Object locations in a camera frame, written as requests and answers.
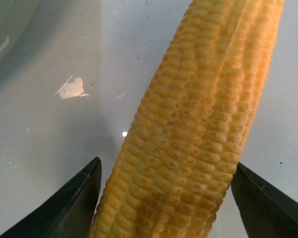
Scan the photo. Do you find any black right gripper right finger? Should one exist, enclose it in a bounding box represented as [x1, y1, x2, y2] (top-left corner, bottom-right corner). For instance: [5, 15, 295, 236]
[230, 163, 298, 238]

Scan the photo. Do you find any cream electric cooking pot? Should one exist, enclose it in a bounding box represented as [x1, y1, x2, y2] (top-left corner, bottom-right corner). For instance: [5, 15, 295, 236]
[0, 0, 39, 62]

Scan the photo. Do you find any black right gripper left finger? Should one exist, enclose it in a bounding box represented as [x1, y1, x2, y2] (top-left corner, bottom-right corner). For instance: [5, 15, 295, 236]
[0, 157, 101, 238]

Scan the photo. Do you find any yellow corn cob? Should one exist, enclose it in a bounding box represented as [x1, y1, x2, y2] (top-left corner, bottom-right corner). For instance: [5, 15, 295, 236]
[88, 0, 284, 238]

